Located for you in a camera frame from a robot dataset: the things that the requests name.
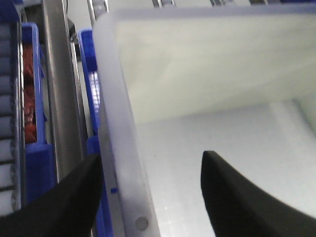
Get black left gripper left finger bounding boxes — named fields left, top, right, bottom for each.
left=0, top=155, right=103, bottom=237

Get grey roller conveyor track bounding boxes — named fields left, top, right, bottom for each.
left=0, top=22, right=22, bottom=217

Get red packaged items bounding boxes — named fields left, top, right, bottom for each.
left=23, top=43, right=37, bottom=144

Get blue bin with red items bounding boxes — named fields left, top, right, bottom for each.
left=22, top=22, right=56, bottom=204

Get blue bin near left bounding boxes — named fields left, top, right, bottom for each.
left=78, top=29, right=114, bottom=237

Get steel shelf side rail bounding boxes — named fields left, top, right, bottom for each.
left=42, top=0, right=84, bottom=182

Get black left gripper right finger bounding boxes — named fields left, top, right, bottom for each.
left=200, top=151, right=316, bottom=237

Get white plastic tote bin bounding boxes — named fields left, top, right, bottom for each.
left=93, top=3, right=316, bottom=237

